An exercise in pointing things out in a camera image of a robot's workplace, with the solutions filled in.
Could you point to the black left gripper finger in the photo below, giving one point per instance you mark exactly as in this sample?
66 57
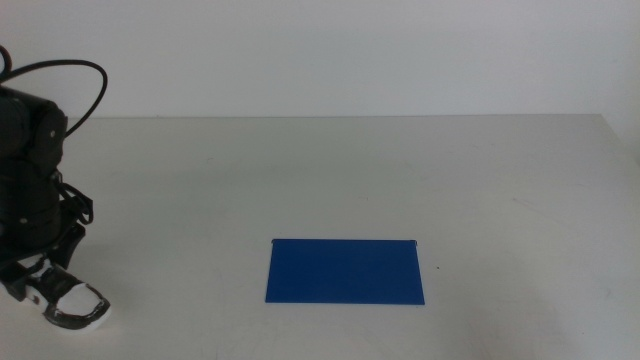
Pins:
67 250
14 285

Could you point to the blue rectangular mat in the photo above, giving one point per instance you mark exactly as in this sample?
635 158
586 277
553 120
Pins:
345 272

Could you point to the black and white sneaker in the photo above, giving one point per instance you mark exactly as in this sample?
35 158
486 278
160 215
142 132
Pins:
80 300

